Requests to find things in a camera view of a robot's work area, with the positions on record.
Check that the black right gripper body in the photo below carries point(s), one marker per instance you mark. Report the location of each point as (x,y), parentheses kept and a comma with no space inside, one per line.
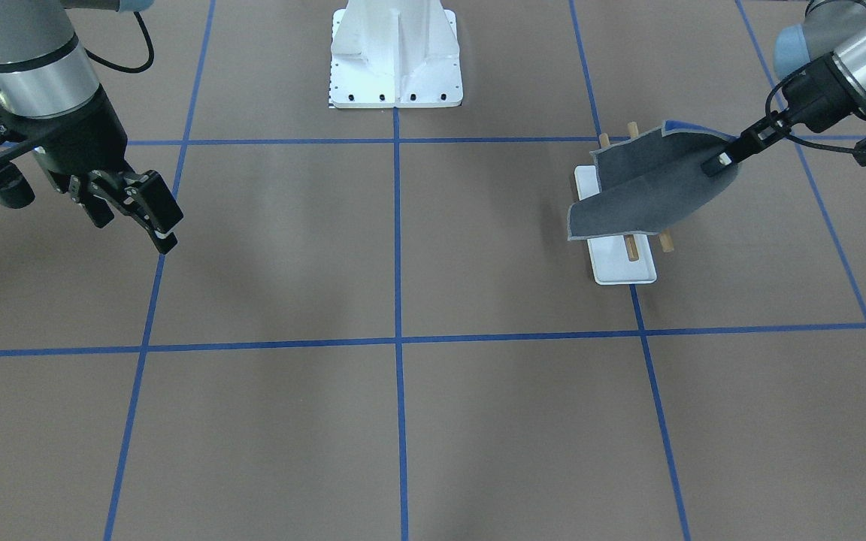
(81,141)

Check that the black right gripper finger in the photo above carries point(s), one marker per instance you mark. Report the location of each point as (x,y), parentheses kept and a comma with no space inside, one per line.
(145,198)

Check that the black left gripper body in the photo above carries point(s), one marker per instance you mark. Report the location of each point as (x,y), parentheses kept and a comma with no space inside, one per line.
(818,93)

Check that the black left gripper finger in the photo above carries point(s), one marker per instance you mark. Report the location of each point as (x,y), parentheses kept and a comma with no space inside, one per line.
(721,164)

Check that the blue microfiber towel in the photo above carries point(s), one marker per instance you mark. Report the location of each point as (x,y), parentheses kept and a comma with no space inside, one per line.
(649,183)

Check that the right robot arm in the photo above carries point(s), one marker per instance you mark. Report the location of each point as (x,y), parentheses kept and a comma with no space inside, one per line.
(52,105)

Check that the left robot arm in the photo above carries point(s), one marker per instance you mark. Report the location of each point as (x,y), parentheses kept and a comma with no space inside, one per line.
(831,29)

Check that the wooden rack bar far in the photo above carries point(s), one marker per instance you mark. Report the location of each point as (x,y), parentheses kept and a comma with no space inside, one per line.
(665,239)

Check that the white towel rack base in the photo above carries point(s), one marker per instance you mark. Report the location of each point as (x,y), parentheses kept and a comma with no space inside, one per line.
(610,265)

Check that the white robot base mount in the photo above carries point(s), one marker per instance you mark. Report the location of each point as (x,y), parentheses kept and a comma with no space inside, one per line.
(395,54)

